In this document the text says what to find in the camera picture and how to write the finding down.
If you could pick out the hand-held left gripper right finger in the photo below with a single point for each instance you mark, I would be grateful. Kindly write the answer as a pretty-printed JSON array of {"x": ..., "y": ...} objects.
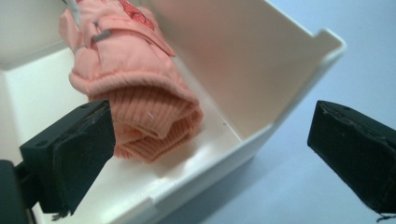
[{"x": 355, "y": 152}]

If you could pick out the pink glove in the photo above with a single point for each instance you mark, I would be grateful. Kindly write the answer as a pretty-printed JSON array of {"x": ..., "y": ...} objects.
[
  {"x": 162, "y": 143},
  {"x": 130, "y": 65}
]

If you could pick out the white box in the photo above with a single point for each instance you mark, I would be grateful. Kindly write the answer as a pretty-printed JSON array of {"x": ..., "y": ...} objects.
[{"x": 249, "y": 81}]

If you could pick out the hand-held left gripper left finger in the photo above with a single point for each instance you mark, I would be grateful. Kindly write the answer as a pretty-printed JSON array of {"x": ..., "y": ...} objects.
[{"x": 74, "y": 158}]

